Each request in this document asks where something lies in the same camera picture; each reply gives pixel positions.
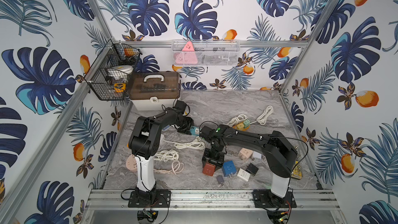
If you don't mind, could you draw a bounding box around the teal USB socket strip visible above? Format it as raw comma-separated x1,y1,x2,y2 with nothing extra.
190,126,200,136

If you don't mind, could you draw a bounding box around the red cube socket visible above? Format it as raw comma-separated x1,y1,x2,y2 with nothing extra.
202,162,216,176

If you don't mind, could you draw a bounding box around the blue cube socket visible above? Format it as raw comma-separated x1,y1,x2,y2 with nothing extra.
221,161,236,177

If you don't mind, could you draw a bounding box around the grey small charger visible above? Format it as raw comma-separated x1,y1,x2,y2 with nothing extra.
216,175,224,187

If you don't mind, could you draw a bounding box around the white USB socket strip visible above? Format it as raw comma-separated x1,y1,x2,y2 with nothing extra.
160,134,165,143

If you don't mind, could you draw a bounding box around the white plug adapter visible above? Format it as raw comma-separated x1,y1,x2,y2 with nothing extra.
237,168,251,182

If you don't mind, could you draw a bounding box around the black plug adapter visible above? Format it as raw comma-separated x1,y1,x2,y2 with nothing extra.
245,163,259,176

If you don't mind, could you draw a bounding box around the white 66W charger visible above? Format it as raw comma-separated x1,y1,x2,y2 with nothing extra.
252,151,262,159

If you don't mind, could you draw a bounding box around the round pink power socket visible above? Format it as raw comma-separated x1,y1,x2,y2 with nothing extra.
125,155,138,172

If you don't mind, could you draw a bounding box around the orange power strip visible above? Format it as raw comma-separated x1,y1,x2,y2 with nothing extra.
233,121,250,131

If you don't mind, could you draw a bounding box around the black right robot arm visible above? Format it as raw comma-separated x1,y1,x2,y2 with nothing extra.
199,124,297,198

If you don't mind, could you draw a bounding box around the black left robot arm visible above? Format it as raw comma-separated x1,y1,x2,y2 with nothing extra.
128,100,193,193

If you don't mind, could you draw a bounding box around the green plug adapter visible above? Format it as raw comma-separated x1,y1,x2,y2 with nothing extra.
243,119,250,128

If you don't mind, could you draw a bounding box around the blue work glove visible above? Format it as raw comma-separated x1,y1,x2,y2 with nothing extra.
162,125,171,131

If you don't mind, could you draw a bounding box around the brown lid storage box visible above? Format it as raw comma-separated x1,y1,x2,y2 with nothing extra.
126,72,181,111

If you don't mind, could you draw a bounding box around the pink triangle item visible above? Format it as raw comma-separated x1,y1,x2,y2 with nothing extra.
174,41,198,66

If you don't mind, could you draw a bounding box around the white coiled cable middle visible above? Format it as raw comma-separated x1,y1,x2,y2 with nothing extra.
164,136,206,150

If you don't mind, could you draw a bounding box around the white coiled cable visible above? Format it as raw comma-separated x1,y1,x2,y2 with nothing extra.
153,149,180,163
164,136,206,150
248,105,275,126
226,113,248,128

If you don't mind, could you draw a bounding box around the white coiled cable front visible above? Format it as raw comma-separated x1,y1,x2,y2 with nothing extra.
153,149,180,163

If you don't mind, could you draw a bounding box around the pink socket cable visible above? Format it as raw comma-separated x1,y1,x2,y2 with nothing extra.
153,161,185,175

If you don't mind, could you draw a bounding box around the white coiled cable rear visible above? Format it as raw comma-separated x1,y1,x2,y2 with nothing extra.
226,113,248,128

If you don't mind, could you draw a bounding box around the white coiled cable right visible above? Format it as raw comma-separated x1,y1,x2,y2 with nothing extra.
248,105,275,126

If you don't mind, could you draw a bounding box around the white mesh wall shelf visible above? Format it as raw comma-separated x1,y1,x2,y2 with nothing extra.
171,40,240,66

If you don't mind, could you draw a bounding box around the black wire basket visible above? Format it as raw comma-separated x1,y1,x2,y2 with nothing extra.
84,40,142,101

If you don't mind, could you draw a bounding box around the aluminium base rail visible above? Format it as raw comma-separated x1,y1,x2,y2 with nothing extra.
86,189,341,211

